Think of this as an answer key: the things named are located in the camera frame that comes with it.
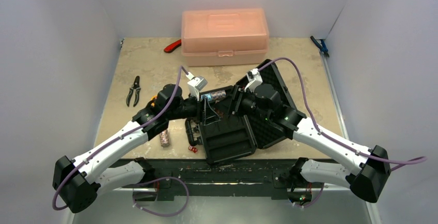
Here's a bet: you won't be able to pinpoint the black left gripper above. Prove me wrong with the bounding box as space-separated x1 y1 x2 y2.
166 90 221 125

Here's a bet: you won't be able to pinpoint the blue poker chip stack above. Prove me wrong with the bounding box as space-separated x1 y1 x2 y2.
201 94 212 101

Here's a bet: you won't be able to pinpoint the black plastic poker case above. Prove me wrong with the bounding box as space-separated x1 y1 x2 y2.
185 59 297 165

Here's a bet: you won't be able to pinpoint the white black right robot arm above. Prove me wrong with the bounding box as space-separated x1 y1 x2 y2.
229 84 392 203

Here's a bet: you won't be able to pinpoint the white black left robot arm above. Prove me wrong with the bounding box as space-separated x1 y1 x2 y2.
52 84 217 213

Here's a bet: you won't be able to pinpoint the yellow tape measure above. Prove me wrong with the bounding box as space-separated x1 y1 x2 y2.
148 95 157 107

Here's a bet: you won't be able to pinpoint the red dice pair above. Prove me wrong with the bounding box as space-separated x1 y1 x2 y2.
188 146 198 153

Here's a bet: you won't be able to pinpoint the translucent pink plastic toolbox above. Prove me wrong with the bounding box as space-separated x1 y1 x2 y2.
181 8 270 67

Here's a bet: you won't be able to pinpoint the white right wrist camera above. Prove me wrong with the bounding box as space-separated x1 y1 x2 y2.
244 68 263 92

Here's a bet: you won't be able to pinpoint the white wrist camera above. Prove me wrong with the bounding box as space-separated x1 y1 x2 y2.
244 68 263 92
187 76 208 101

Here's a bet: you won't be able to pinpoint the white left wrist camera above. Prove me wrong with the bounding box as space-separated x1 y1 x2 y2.
187 76 208 101

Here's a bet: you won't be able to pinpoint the black handled pruning shears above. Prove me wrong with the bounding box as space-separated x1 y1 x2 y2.
126 75 141 107

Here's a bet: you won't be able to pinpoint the red handled utility knife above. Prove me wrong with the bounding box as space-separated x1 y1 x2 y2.
163 39 182 53

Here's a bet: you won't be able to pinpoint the black metal base frame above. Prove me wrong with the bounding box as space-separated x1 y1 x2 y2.
127 158 310 201

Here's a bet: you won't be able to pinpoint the blue handled pliers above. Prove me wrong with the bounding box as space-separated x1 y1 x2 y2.
310 36 330 57

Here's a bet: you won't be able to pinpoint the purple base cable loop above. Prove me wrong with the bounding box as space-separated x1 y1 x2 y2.
132 176 190 217

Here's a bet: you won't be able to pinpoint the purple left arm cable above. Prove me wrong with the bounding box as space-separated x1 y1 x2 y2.
52 66 189 211

